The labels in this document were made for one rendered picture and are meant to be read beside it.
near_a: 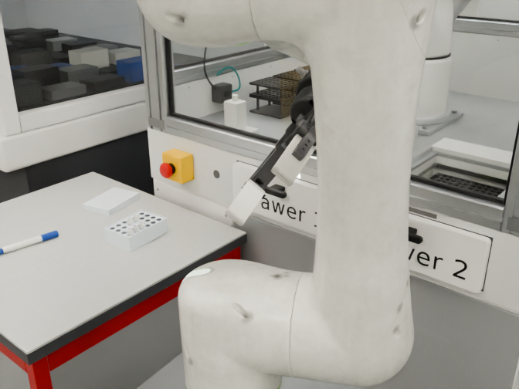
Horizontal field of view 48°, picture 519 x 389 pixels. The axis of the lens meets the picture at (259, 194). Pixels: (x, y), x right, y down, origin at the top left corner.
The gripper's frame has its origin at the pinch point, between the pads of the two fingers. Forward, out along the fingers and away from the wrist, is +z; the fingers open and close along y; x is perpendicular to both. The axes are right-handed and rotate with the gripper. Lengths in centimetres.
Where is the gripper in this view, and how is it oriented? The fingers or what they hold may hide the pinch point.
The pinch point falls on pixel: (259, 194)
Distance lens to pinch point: 75.3
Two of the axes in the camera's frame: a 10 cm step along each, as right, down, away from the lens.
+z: -4.6, 6.7, -5.9
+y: 4.5, -3.9, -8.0
